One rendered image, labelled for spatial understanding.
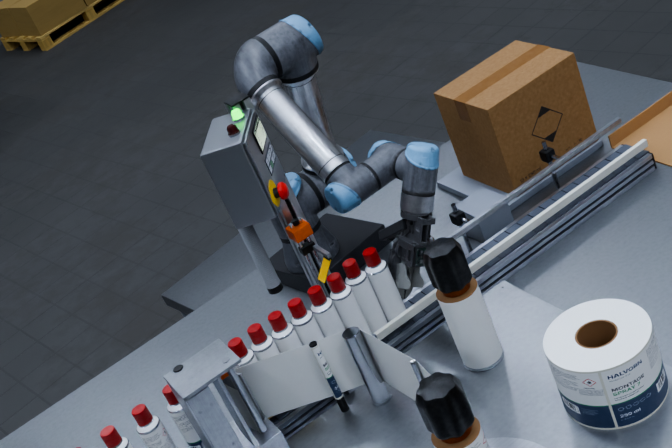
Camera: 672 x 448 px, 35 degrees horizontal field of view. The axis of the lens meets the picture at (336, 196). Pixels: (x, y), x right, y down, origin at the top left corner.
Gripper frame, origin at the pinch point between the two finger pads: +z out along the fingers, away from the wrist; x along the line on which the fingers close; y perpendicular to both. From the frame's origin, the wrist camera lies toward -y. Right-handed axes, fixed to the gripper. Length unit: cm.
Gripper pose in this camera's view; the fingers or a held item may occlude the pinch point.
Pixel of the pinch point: (402, 292)
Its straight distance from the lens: 245.4
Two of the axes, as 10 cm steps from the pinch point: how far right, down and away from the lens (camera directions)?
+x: 8.7, -0.5, 5.0
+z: -0.8, 9.7, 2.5
